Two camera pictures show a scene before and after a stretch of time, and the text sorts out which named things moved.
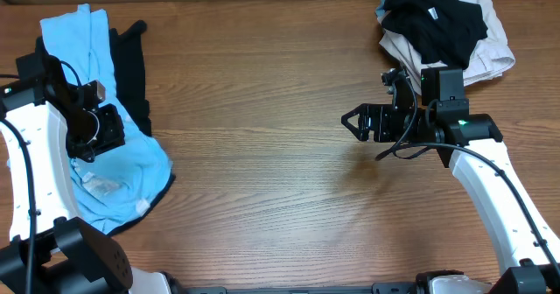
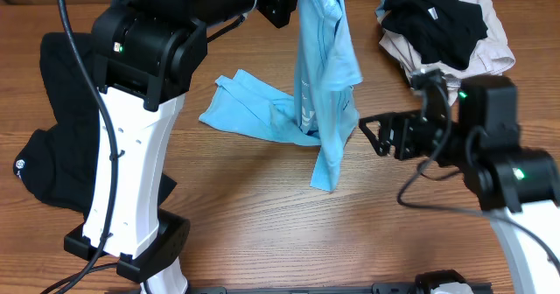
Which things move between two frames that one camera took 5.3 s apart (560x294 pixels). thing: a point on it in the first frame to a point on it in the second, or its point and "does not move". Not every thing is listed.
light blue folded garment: x=380 y=11 does not move
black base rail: x=378 y=288 does not move
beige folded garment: x=488 y=58 does not move
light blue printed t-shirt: x=117 y=183 to x=322 y=112
